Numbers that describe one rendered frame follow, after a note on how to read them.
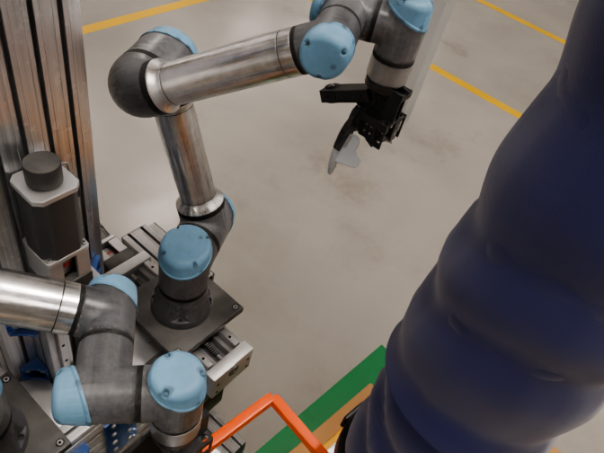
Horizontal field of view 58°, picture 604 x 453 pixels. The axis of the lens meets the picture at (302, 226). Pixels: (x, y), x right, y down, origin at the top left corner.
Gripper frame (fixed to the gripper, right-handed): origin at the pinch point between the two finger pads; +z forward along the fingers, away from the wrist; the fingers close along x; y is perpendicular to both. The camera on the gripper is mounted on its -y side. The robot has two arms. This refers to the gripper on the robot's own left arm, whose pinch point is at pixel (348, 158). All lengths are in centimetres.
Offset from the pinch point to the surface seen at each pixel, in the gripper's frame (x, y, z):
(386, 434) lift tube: -42, 39, 2
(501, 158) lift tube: -38, 33, -41
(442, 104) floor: 307, -83, 152
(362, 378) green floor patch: 60, 14, 152
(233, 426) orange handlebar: -44, 16, 32
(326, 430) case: -19, 27, 57
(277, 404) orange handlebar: -35, 19, 32
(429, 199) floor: 196, -30, 152
